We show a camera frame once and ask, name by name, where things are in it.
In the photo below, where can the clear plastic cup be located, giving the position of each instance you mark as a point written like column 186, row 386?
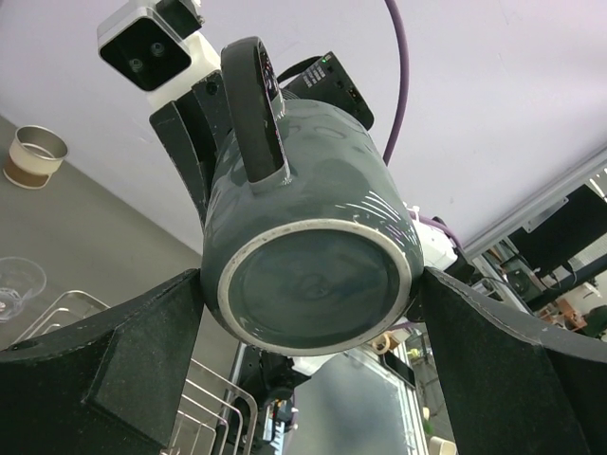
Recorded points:
column 21, row 281

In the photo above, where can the steel cup with sleeve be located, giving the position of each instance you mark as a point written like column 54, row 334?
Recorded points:
column 35, row 154

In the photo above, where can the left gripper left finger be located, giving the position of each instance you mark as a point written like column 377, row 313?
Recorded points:
column 108, row 384

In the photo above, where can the dark grey ceramic mug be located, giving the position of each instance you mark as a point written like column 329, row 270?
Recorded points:
column 308, row 227

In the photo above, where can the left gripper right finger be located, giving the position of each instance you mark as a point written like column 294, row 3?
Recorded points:
column 513, row 383

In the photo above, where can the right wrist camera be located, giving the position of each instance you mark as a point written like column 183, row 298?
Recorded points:
column 158, row 46

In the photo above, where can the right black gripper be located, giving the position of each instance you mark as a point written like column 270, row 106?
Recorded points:
column 193, row 128

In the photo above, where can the wire dish rack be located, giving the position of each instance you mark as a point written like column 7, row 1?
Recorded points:
column 206, row 401

